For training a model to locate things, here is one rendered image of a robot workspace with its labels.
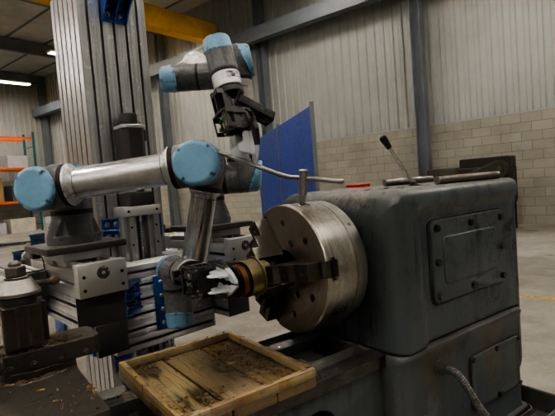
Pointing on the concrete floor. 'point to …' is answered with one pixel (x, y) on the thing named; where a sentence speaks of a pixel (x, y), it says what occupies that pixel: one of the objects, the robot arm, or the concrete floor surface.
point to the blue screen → (288, 158)
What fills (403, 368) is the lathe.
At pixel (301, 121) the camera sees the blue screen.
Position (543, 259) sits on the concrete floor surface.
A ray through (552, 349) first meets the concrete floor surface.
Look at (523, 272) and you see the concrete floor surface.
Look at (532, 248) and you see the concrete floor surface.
